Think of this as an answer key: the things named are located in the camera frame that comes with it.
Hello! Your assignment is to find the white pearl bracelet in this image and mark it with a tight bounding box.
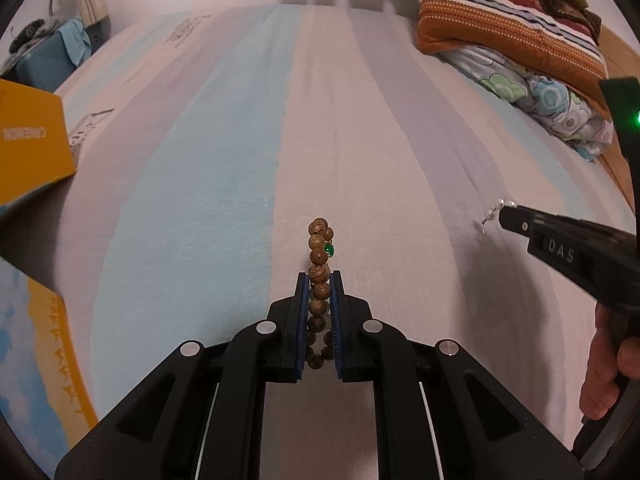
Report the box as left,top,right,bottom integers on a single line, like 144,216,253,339
479,198,519,233

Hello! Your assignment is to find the brown wooden bead bracelet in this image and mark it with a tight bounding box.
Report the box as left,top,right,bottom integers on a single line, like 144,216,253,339
302,216,338,371

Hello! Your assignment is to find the right hand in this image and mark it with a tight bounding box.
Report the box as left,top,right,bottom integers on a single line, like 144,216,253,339
579,302,640,420

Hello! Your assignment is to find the floral quilt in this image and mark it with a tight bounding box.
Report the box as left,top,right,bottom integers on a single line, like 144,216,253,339
439,46,614,160

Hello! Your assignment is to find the striped orange pillow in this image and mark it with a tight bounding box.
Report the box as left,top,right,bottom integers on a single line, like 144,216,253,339
418,0,608,113

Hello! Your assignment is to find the striped bed mattress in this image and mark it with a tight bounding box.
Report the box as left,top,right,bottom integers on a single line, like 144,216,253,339
54,6,634,434

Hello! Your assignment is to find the teal suitcase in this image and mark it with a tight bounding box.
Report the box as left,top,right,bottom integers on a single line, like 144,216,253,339
1,30,80,92

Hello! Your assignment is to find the light blue cloth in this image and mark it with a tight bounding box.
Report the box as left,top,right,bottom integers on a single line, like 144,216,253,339
58,18,91,67

